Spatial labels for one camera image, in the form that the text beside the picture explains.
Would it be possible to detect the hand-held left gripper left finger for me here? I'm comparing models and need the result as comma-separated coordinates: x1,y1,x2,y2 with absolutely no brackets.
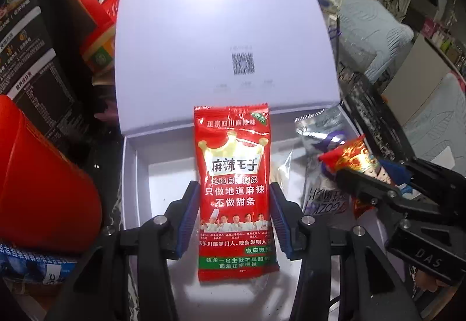
45,181,202,321

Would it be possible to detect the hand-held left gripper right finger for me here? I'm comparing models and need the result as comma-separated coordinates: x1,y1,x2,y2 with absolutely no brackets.
269,183,423,321

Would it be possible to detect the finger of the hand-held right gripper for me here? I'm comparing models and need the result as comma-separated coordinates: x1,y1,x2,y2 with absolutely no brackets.
380,157,466,198
335,168,466,230

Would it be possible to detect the red gold candy packet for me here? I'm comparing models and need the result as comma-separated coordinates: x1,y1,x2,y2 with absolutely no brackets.
318,134,396,220

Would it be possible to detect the red spicy strip packet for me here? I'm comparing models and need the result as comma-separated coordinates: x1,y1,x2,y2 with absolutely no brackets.
193,103,280,283

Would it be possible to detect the purple silver snack packet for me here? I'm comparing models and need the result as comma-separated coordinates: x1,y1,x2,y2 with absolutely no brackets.
294,106,365,214

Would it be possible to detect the lavender gift box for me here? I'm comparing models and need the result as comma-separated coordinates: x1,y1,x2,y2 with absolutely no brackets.
114,0,403,321

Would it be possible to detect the large chair with light cover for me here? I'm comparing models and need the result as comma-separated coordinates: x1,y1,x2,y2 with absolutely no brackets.
400,72,466,180

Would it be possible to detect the white panel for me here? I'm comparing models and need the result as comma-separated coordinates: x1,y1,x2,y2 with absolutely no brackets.
382,33,459,103

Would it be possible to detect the row of toiletry bottles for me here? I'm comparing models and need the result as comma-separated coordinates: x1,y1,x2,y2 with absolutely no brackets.
422,4,466,70

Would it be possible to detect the red cylinder canister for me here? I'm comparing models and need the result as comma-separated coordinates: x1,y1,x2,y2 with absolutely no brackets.
0,93,103,254

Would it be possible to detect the small chair with light cover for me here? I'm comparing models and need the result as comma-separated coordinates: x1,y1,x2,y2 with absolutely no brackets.
338,0,416,78

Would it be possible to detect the blue tablet tube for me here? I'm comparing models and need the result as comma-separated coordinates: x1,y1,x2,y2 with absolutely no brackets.
0,241,79,287

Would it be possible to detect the black snack bag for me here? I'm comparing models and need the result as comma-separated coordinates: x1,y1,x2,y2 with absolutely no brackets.
0,0,95,147

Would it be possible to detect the red gift box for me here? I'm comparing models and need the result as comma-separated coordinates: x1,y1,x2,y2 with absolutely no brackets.
63,0,115,38

